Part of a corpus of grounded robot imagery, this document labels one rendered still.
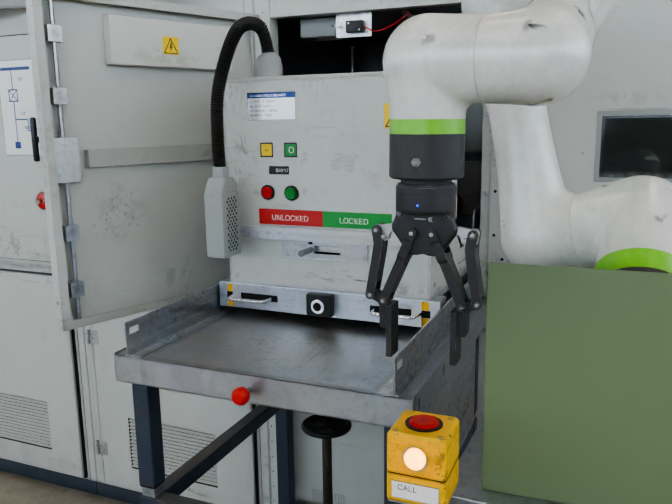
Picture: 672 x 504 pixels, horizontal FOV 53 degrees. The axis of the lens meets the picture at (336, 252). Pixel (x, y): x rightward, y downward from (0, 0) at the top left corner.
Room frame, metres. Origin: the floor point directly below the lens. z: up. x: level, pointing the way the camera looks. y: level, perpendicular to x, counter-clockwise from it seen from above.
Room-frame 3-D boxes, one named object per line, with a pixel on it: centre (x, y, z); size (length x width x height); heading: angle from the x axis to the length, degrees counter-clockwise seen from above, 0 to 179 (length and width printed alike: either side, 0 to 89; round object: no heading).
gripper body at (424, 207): (0.84, -0.11, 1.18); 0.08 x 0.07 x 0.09; 67
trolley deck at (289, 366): (1.48, 0.03, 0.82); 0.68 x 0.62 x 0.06; 157
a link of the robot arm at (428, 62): (0.84, -0.12, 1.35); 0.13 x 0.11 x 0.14; 62
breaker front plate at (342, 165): (1.47, 0.03, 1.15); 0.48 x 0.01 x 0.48; 67
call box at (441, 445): (0.84, -0.11, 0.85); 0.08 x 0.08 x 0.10; 67
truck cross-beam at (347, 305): (1.49, 0.02, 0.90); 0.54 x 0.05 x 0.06; 67
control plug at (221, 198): (1.49, 0.25, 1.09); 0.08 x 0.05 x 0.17; 157
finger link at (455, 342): (0.82, -0.15, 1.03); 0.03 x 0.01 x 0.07; 157
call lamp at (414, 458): (0.80, -0.10, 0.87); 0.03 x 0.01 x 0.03; 67
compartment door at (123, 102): (1.72, 0.43, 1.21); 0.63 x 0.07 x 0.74; 138
